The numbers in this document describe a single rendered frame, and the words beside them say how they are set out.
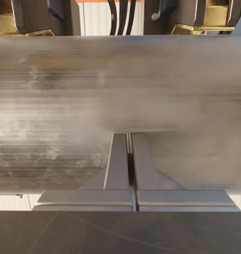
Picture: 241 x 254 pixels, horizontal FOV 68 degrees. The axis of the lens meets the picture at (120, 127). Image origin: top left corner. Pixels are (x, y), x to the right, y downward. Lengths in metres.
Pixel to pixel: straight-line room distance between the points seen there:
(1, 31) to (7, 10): 0.05
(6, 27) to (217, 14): 0.47
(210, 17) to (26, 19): 0.41
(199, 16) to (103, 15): 2.25
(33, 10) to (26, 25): 0.07
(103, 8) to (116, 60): 2.52
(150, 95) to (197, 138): 0.06
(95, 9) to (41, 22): 2.13
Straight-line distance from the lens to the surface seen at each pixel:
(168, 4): 0.68
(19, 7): 0.52
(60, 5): 0.80
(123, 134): 0.15
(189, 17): 0.52
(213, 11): 0.51
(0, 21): 0.54
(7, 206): 4.00
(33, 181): 0.21
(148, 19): 0.79
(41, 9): 0.62
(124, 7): 0.78
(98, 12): 2.69
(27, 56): 0.21
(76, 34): 0.85
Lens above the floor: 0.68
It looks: 1 degrees up
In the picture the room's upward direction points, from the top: 90 degrees counter-clockwise
